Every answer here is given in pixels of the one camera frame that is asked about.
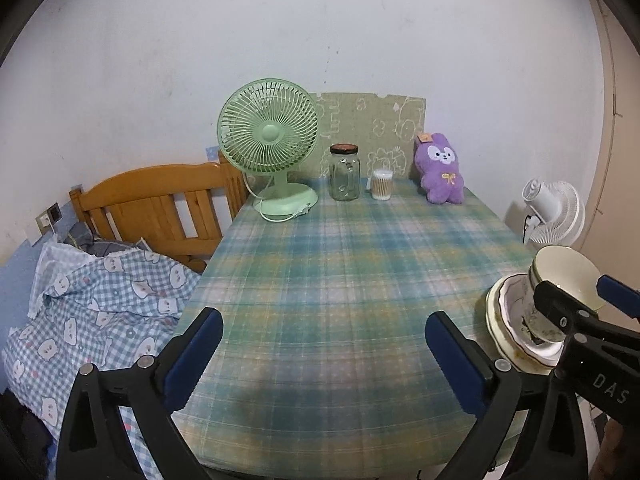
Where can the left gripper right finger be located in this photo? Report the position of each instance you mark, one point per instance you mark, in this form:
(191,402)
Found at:
(551,444)

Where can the floral ceramic bowl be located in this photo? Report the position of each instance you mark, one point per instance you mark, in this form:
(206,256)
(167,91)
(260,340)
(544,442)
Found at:
(569,270)
(539,327)

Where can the glass jar black lid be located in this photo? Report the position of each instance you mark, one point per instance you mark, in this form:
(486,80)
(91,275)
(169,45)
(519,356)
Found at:
(344,172)

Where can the green cartoon wall mat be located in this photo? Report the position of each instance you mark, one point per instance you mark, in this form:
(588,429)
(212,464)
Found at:
(383,128)

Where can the cotton swab container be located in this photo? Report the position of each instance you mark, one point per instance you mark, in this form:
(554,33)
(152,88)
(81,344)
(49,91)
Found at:
(381,184)

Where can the blue checkered blanket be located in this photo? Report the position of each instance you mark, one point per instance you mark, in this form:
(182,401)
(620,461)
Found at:
(108,311)

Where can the plaid green tablecloth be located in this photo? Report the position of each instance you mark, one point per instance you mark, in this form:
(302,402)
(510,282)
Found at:
(323,370)

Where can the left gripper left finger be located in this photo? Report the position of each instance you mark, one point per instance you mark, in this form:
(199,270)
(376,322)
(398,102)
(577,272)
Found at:
(93,441)

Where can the purple plush bunny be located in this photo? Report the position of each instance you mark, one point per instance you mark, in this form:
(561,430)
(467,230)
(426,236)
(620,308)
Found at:
(438,166)

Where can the beige door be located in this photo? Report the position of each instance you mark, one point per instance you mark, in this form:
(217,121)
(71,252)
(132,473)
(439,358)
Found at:
(611,236)

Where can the white standing fan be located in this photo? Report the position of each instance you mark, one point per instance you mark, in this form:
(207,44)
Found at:
(555,213)

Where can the green desk fan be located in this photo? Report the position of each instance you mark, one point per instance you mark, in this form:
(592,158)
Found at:
(266,128)

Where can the round yellow flower plate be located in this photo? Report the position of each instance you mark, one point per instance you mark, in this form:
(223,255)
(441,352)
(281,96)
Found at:
(507,348)

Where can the red pattern white plate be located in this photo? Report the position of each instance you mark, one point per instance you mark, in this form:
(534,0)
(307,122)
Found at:
(510,301)

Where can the wall power socket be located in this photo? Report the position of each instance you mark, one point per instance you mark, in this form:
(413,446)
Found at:
(47,220)

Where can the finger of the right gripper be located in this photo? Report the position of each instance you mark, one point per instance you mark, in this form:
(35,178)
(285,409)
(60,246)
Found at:
(571,316)
(621,296)

